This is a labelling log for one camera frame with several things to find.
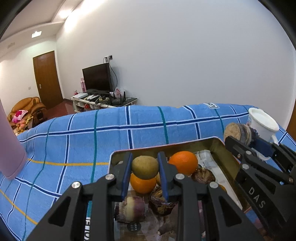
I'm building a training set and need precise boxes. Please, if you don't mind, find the cut purple yam piece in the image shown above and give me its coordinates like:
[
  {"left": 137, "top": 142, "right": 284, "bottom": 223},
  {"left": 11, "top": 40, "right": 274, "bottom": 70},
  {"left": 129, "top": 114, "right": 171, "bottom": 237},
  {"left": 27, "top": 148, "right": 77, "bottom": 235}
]
[{"left": 223, "top": 123, "right": 258, "bottom": 146}]

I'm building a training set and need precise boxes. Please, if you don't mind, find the white love sole label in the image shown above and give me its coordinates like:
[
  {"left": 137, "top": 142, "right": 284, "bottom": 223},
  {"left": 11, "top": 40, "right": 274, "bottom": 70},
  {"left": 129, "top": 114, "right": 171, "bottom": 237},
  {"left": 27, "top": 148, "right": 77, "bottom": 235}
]
[{"left": 204, "top": 102, "right": 219, "bottom": 109}]

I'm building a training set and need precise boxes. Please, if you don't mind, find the printed paper liner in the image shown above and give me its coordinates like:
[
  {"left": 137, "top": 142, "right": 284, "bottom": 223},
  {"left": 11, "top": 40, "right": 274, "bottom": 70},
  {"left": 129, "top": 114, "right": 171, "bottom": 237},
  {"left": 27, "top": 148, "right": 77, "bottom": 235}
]
[{"left": 114, "top": 150, "right": 243, "bottom": 240}]

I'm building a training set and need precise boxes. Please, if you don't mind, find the white tv stand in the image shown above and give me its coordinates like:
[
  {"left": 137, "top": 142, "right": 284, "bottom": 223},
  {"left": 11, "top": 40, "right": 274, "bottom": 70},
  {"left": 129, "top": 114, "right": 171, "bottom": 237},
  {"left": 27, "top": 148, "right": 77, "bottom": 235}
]
[{"left": 70, "top": 92, "right": 137, "bottom": 113}]

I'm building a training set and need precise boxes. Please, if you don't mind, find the dried brown fruit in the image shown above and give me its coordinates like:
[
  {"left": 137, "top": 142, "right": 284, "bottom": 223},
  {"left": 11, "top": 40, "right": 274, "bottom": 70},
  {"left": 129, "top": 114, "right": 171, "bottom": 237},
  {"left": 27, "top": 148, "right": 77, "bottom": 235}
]
[{"left": 149, "top": 186, "right": 178, "bottom": 216}]

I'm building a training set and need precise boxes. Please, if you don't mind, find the blue plaid tablecloth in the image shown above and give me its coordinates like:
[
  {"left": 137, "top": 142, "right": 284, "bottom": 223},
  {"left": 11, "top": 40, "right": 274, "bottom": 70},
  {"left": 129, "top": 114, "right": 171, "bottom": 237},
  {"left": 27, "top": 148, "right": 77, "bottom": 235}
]
[{"left": 1, "top": 103, "right": 249, "bottom": 240}]

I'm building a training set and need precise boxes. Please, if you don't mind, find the pink floral cushion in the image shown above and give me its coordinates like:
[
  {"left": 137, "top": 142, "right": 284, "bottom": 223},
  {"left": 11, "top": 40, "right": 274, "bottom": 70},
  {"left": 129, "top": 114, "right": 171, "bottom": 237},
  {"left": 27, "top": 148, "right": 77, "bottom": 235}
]
[{"left": 12, "top": 110, "right": 28, "bottom": 123}]

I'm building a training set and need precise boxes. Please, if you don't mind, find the white mug blue print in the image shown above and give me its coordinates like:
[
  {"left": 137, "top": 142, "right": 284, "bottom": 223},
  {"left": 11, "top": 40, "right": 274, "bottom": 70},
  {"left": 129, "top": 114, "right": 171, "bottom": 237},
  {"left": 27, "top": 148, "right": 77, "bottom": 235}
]
[{"left": 247, "top": 108, "right": 280, "bottom": 162}]

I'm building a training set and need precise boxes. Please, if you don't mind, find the small green-brown kiwi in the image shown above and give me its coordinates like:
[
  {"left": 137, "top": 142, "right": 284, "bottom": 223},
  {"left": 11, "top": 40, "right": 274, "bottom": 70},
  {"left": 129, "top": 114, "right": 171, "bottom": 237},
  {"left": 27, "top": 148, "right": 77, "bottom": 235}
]
[{"left": 132, "top": 156, "right": 159, "bottom": 180}]

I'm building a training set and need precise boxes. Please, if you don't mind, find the pink cylindrical container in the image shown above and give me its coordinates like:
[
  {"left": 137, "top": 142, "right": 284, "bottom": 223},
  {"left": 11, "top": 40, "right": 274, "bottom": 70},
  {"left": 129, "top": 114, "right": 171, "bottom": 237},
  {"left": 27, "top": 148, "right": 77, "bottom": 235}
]
[{"left": 0, "top": 103, "right": 27, "bottom": 180}]

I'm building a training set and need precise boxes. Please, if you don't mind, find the brown wooden door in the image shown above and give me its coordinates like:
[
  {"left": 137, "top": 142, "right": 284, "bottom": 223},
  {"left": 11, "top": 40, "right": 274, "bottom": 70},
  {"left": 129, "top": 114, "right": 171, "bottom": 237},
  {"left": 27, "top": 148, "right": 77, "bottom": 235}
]
[{"left": 33, "top": 51, "right": 63, "bottom": 109}]

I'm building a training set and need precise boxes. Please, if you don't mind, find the brown water chestnut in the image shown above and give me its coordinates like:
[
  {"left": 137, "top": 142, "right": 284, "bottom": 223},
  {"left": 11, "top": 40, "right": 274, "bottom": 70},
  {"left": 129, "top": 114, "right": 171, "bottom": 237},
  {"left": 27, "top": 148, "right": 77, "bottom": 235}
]
[{"left": 191, "top": 167, "right": 216, "bottom": 184}]

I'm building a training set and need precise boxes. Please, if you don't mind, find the purple sweet potato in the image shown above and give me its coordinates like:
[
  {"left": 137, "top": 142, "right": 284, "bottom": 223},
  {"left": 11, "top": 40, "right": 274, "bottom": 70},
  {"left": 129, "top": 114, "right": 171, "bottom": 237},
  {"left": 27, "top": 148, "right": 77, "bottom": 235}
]
[{"left": 114, "top": 196, "right": 145, "bottom": 223}]

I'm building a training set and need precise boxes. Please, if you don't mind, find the large orange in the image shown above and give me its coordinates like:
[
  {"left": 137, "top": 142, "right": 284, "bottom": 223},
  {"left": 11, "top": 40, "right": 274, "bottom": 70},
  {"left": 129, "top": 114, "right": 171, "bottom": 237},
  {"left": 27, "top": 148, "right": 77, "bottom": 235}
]
[{"left": 168, "top": 151, "right": 198, "bottom": 176}]

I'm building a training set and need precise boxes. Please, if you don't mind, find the orange leather sofa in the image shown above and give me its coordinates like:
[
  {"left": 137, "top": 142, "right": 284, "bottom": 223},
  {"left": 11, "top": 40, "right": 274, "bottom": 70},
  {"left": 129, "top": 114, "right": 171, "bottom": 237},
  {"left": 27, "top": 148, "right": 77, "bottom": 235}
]
[{"left": 7, "top": 97, "right": 48, "bottom": 129}]

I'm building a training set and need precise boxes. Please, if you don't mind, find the pink metal tin box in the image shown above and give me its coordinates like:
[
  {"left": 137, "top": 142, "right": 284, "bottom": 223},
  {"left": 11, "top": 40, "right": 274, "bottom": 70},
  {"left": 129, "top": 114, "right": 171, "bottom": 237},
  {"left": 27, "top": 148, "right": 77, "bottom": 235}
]
[{"left": 109, "top": 137, "right": 262, "bottom": 240}]

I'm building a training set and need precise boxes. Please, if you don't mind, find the black television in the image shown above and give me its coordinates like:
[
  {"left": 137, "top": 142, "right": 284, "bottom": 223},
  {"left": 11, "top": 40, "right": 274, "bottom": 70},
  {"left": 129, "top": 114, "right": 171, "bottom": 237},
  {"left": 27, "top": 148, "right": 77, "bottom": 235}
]
[{"left": 82, "top": 63, "right": 113, "bottom": 92}]

